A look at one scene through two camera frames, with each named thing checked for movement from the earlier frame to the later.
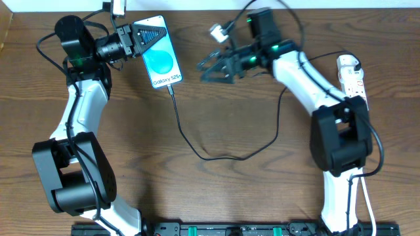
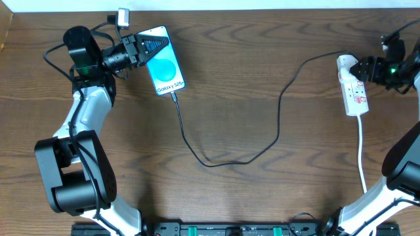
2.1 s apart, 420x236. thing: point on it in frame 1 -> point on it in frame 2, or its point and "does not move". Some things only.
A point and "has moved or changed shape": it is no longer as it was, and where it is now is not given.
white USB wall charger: [348, 73] does not move
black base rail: [237, 229] does not move
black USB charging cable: [202, 157] has moved or changed shape
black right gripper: [230, 64] -> [371, 68]
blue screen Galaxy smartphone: [161, 58] has moved or changed shape
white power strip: [355, 87] does not move
